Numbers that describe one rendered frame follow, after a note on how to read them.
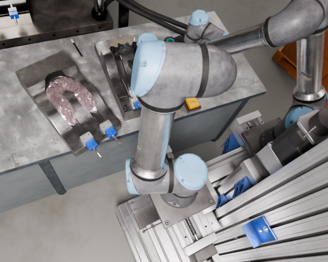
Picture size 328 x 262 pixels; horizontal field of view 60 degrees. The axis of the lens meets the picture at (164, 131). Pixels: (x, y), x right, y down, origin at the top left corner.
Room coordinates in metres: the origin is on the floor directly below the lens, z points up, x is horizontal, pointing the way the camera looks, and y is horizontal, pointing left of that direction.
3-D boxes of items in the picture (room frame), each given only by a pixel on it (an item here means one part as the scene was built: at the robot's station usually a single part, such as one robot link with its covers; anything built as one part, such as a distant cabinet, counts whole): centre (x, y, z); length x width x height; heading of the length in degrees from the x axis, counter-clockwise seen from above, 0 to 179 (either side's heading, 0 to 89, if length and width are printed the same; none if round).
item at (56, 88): (0.66, 0.48, 0.90); 0.26 x 0.18 x 0.08; 58
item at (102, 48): (0.95, 0.27, 0.87); 0.50 x 0.26 x 0.14; 41
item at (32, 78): (0.66, 0.49, 0.86); 0.50 x 0.26 x 0.11; 58
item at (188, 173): (0.35, -0.12, 1.20); 0.13 x 0.12 x 0.14; 111
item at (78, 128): (0.65, 0.47, 0.88); 0.34 x 0.15 x 0.07; 58
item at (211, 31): (0.96, -0.07, 1.25); 0.11 x 0.11 x 0.08; 71
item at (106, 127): (0.56, 0.23, 0.86); 0.13 x 0.05 x 0.05; 58
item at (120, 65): (0.94, 0.27, 0.92); 0.35 x 0.16 x 0.09; 41
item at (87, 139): (0.47, 0.29, 0.86); 0.13 x 0.05 x 0.05; 58
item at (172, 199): (0.36, -0.13, 1.09); 0.15 x 0.15 x 0.10
